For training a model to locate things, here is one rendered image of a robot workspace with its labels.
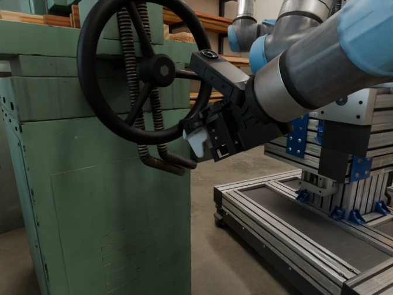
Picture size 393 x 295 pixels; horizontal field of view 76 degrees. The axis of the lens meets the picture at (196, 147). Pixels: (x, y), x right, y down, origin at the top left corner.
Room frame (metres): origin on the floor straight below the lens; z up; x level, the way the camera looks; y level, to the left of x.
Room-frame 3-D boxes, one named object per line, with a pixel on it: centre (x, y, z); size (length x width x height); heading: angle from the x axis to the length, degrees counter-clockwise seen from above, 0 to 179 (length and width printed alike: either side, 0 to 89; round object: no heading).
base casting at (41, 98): (0.86, 0.37, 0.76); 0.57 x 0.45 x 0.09; 40
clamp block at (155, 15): (0.62, 0.17, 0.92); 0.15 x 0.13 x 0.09; 130
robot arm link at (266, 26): (1.21, -0.34, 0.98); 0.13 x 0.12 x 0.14; 73
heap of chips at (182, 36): (0.86, 0.05, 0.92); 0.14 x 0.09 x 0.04; 40
